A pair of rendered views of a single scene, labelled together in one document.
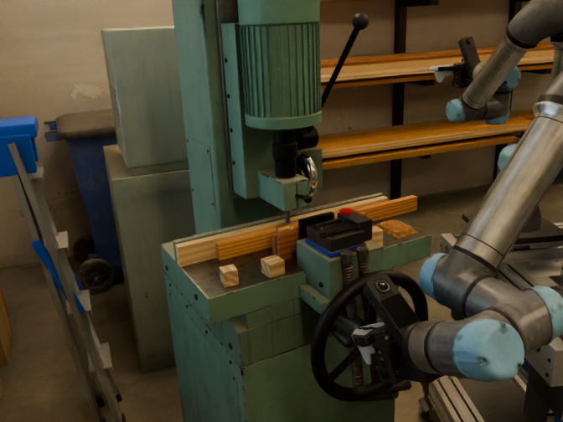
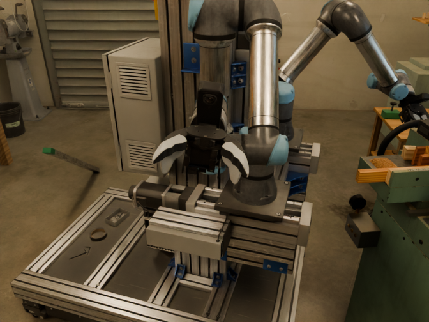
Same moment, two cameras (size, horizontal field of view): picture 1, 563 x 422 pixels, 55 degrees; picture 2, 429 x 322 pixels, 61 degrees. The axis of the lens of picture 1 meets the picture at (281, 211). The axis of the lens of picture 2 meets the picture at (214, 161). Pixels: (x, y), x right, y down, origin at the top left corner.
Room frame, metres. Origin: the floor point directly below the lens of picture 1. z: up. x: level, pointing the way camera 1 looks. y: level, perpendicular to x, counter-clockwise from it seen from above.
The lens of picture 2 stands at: (2.52, -0.43, 1.52)
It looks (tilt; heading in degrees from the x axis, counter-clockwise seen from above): 29 degrees down; 202
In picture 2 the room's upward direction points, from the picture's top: straight up
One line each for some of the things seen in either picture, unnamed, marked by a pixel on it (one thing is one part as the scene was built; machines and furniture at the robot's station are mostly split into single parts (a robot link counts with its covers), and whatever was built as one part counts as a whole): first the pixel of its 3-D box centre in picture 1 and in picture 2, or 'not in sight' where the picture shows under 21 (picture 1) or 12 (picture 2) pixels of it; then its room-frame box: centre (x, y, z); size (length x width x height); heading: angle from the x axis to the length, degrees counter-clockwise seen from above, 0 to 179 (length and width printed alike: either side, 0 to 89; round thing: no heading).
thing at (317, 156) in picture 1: (303, 168); not in sight; (1.48, -0.07, 1.02); 0.09 x 0.07 x 0.12; 118
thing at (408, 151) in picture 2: (372, 237); (409, 153); (1.19, -0.21, 0.92); 0.04 x 0.03 x 0.04; 107
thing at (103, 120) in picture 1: (117, 195); not in sight; (3.01, 0.95, 0.48); 0.64 x 0.54 x 0.97; 112
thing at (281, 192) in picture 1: (283, 190); not in sight; (1.26, -0.01, 1.03); 0.14 x 0.07 x 0.09; 28
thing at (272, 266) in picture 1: (272, 266); not in sight; (1.07, 0.02, 0.92); 0.04 x 0.04 x 0.03; 31
